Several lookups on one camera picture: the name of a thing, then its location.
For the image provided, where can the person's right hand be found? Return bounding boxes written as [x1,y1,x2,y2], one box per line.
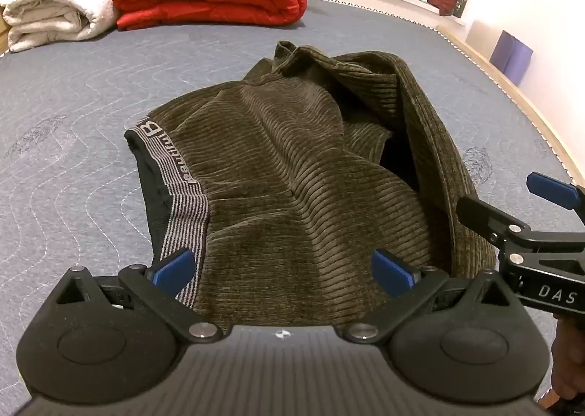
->
[551,318,585,404]

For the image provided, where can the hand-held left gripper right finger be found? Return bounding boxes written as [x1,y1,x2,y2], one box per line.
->
[343,249,510,344]

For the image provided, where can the grey quilted mattress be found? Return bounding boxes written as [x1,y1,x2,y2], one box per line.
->
[0,0,585,416]

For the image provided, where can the purple paper bag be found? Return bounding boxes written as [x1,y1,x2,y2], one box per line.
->
[490,30,535,88]

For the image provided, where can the wooden bed frame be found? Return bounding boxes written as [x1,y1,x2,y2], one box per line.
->
[434,24,585,197]

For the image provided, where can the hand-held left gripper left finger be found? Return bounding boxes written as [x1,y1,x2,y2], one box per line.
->
[55,248,229,344]

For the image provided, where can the olive corduroy pants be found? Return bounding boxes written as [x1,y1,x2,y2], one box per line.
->
[124,40,501,334]

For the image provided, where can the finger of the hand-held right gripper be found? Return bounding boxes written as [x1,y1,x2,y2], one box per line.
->
[457,195,585,264]
[526,172,585,212]

